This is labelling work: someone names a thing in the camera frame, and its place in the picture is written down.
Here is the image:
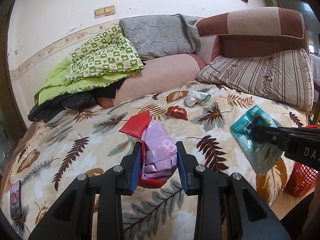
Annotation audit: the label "red plastic mesh basket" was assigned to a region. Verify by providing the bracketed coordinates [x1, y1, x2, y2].
[285, 124, 320, 197]

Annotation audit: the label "red snack wrapper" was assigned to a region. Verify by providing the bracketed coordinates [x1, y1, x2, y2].
[119, 111, 167, 189]

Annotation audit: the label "green checkered quilt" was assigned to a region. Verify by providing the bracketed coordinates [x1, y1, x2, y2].
[34, 24, 144, 105]

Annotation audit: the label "white knitted glove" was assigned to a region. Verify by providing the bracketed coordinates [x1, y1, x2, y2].
[185, 91, 211, 107]

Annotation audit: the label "pink bolster cushion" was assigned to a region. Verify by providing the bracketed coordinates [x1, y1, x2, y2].
[113, 54, 206, 106]

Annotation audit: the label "gold wall switch plates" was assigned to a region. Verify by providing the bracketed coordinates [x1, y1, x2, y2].
[94, 5, 116, 18]

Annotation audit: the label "wooden door frame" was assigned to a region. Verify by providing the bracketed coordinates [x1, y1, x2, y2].
[0, 0, 28, 140]

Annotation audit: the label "grey quilted pillow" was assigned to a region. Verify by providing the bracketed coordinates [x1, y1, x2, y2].
[119, 14, 201, 61]

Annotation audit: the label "shiny red candy wrapper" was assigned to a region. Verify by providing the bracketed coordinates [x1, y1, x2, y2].
[167, 106, 188, 120]

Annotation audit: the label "brown padded headboard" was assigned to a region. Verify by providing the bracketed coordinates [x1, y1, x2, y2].
[196, 7, 308, 63]

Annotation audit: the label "striped beige pillow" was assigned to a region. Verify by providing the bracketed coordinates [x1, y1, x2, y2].
[197, 49, 314, 112]

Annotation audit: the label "leaf pattern fleece blanket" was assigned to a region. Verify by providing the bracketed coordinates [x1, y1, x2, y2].
[1, 81, 308, 239]

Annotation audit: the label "black smartphone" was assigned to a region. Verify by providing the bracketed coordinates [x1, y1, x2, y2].
[10, 180, 22, 220]

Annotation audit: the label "black jacket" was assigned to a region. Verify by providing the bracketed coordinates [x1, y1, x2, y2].
[28, 78, 125, 123]

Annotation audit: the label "teal tissue pack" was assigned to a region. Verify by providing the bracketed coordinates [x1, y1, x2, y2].
[229, 105, 283, 176]

